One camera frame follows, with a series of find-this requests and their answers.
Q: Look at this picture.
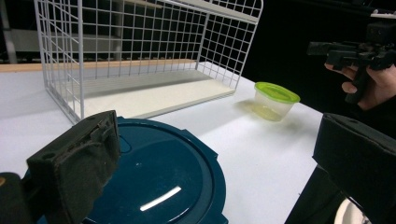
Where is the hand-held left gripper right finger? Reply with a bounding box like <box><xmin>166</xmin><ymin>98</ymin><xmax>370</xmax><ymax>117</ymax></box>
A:
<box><xmin>312</xmin><ymin>112</ymin><xmax>396</xmax><ymax>224</ymax></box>

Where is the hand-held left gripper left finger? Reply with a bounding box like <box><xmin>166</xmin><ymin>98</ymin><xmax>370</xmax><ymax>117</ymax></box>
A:
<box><xmin>21</xmin><ymin>110</ymin><xmax>121</xmax><ymax>224</ymax></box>

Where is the clear container with green lid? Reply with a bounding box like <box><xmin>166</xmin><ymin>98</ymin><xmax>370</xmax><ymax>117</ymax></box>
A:
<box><xmin>251</xmin><ymin>81</ymin><xmax>302</xmax><ymax>122</ymax></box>

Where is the glass container with blue lid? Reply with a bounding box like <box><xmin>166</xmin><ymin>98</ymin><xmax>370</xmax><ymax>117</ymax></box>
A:
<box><xmin>36</xmin><ymin>116</ymin><xmax>229</xmax><ymax>224</ymax></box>

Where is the white wire shelf rack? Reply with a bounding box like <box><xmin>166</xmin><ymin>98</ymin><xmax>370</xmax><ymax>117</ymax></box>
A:
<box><xmin>33</xmin><ymin>0</ymin><xmax>264</xmax><ymax>125</ymax></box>

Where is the white round object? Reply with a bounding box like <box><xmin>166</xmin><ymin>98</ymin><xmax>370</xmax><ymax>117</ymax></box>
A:
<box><xmin>333</xmin><ymin>198</ymin><xmax>372</xmax><ymax>224</ymax></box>

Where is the white table cover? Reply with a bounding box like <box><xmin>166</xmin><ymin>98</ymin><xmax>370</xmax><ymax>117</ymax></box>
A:
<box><xmin>0</xmin><ymin>60</ymin><xmax>324</xmax><ymax>224</ymax></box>

